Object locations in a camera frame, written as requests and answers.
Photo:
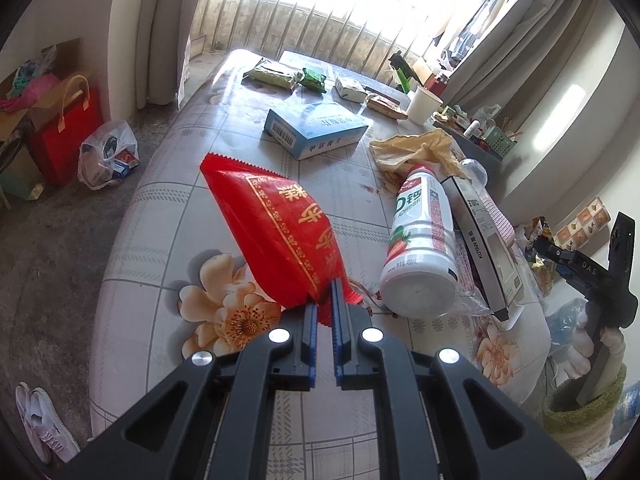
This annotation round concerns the grey curtain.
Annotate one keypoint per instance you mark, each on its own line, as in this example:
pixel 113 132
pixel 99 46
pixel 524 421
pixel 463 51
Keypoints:
pixel 516 62

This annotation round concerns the red paper gift bag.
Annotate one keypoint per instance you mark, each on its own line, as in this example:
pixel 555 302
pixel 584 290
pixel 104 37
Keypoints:
pixel 62 119

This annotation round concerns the green perforated utensil holder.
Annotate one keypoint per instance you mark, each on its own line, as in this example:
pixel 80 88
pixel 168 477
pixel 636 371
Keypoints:
pixel 498 142

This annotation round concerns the brown cardboard box with clothes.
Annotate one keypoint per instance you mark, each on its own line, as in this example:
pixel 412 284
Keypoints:
pixel 37 85

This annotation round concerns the pink knitted cloth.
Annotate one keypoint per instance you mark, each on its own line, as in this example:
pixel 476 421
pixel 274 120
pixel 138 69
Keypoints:
pixel 502 224

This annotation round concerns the red snack bag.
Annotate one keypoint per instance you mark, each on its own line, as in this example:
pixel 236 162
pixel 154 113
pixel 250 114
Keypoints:
pixel 282 232

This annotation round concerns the blue white medicine box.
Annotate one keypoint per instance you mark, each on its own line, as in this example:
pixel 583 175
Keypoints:
pixel 313 129

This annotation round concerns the clear plastic wrapper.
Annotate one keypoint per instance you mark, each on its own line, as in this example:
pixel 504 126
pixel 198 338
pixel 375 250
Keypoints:
pixel 468 298

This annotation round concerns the small white box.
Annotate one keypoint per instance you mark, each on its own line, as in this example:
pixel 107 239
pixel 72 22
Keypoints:
pixel 350 90

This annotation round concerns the white sneakers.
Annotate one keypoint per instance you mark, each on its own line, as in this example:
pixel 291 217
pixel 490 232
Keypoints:
pixel 44 429

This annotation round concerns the small green snack packet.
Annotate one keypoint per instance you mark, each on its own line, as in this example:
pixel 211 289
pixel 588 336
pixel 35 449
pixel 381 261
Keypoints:
pixel 313 80

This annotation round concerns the green woven basket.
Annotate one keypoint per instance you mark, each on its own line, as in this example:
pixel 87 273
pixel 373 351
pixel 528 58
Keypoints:
pixel 582 430

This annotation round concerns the white strawberry milk bottle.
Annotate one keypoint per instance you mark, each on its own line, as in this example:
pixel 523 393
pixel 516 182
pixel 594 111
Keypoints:
pixel 420 276

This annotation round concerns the brown torn cardboard packet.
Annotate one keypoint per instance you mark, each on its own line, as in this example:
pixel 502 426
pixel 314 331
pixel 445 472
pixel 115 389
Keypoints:
pixel 385 107

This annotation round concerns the green pale snack packet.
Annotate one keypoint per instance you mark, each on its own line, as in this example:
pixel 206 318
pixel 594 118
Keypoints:
pixel 275 73

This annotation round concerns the grey side cabinet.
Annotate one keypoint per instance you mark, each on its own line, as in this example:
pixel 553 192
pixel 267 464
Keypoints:
pixel 490 162

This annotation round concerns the yellow cloth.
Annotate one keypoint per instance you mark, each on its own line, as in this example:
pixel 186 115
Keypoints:
pixel 395 156

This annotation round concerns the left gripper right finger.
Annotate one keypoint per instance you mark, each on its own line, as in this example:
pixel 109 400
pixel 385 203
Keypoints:
pixel 436 416

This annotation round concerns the clear plastic dome lid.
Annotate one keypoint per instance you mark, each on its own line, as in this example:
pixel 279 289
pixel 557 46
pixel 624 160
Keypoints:
pixel 475 172

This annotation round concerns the white paper cup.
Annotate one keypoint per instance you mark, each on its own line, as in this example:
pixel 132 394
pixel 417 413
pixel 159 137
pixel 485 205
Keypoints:
pixel 422 105

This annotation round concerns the grey cable packaging box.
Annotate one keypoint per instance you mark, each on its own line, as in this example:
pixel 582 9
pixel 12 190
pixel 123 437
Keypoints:
pixel 493 261

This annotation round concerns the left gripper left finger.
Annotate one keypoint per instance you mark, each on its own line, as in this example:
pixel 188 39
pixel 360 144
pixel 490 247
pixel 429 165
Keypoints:
pixel 211 417

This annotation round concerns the floral tablecloth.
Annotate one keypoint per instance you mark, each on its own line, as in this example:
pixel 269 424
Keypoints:
pixel 243 331

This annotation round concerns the white plastic shopping bag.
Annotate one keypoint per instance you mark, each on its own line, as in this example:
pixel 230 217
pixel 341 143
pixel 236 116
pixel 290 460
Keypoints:
pixel 108 155

